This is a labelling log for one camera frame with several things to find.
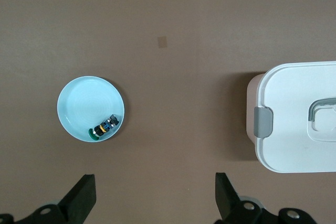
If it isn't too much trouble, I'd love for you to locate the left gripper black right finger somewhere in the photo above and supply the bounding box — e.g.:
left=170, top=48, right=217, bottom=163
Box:
left=214, top=173, right=318, bottom=224

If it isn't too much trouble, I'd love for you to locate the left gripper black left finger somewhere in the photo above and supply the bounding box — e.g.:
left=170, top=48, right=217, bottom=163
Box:
left=0, top=174, right=97, bottom=224

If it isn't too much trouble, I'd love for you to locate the light blue round plate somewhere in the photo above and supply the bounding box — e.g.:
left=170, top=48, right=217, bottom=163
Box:
left=57, top=76, right=125, bottom=143

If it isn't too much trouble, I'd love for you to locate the white lidded storage box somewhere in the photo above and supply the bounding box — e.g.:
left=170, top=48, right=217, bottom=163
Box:
left=246, top=60, right=336, bottom=174

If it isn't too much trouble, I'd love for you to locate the green push-button switch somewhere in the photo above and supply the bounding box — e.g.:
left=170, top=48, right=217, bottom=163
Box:
left=88, top=113, right=120, bottom=141

